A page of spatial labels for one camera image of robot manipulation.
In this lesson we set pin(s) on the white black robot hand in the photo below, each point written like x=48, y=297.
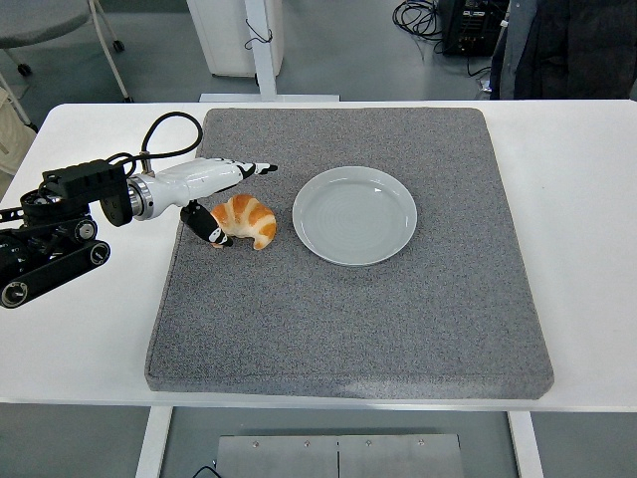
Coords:
x=199, y=179

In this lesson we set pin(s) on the orange croissant bread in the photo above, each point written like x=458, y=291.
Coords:
x=249, y=214

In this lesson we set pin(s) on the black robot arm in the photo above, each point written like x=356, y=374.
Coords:
x=74, y=179

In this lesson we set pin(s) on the grey round plate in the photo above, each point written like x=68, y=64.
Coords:
x=353, y=219

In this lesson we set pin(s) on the grey metal plate with screws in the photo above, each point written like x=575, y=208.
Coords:
x=338, y=458

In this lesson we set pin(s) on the white cabinet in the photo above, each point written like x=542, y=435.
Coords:
x=219, y=50

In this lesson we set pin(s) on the white table column with foot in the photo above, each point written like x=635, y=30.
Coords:
x=264, y=65

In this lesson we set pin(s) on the grey speckled mat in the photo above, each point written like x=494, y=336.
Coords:
x=348, y=323

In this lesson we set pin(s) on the grey chair with white legs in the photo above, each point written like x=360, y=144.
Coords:
x=40, y=22

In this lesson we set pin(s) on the white table leg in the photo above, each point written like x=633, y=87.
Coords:
x=525, y=448
x=151, y=443

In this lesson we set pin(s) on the black equipment box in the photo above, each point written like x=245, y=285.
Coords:
x=473, y=27

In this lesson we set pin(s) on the person in dark clothing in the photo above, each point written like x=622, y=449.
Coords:
x=572, y=50

